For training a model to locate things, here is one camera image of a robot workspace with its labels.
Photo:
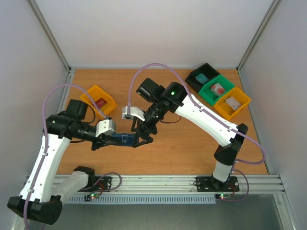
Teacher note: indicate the aluminium rail front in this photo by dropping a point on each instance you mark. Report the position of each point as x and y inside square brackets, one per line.
[156, 183]

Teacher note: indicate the yellow bin on left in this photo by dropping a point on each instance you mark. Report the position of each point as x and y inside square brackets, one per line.
[96, 92]

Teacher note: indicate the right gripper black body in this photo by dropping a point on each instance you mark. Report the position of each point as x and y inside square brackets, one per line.
[146, 128]

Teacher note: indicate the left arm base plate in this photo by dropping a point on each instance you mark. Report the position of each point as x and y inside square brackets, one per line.
[102, 184]

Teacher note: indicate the right controller board green LED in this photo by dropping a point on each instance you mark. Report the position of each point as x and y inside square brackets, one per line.
[223, 196]

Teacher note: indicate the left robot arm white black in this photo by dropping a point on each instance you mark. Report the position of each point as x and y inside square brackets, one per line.
[38, 200]

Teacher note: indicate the controller board green led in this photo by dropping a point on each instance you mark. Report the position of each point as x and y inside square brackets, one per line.
[91, 197]
[223, 196]

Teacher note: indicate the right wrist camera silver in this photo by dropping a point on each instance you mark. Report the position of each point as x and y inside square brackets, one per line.
[135, 112]

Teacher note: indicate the aluminium frame post right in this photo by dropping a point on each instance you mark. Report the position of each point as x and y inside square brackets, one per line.
[261, 28]

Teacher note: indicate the yellow bin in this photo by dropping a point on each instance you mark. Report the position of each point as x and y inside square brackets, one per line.
[96, 92]
[225, 110]

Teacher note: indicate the left controller board green LED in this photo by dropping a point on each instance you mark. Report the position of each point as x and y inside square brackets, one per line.
[91, 197]

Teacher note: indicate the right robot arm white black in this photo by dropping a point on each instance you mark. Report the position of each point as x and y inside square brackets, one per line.
[176, 98]

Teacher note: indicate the aluminium frame post left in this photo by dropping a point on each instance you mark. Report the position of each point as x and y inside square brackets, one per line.
[38, 14]

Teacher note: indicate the slotted cable duct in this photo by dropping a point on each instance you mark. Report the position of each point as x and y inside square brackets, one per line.
[142, 199]

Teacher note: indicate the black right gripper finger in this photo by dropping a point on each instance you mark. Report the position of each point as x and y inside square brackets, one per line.
[135, 125]
[139, 141]

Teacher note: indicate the white grey card stack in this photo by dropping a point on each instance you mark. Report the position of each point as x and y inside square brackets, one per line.
[233, 103]

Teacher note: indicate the white red card stack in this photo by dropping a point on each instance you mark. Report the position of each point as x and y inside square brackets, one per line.
[217, 89]

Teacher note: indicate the green bin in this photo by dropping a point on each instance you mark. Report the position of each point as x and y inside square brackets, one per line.
[208, 95]

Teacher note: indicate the black bin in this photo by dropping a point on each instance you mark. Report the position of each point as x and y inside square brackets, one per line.
[205, 69]

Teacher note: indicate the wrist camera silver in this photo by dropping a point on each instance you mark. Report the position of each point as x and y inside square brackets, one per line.
[135, 112]
[106, 127]

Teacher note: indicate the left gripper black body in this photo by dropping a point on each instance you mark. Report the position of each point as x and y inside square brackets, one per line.
[100, 136]

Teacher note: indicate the teal card stack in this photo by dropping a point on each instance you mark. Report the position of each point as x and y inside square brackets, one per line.
[201, 78]

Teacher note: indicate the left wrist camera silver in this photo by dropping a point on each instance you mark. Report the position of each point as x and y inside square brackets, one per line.
[106, 127]

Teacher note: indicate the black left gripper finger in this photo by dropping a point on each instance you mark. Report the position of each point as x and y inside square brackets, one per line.
[99, 145]
[111, 137]

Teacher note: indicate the blue leather card holder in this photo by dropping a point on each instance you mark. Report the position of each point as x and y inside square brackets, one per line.
[126, 139]

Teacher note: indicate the yellow bin on right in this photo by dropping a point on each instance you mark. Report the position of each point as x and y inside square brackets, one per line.
[225, 110]

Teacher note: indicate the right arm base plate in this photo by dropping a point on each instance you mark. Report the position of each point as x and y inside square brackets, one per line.
[210, 184]

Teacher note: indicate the aluminium frame post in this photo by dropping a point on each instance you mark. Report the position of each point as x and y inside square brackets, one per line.
[261, 28]
[38, 14]

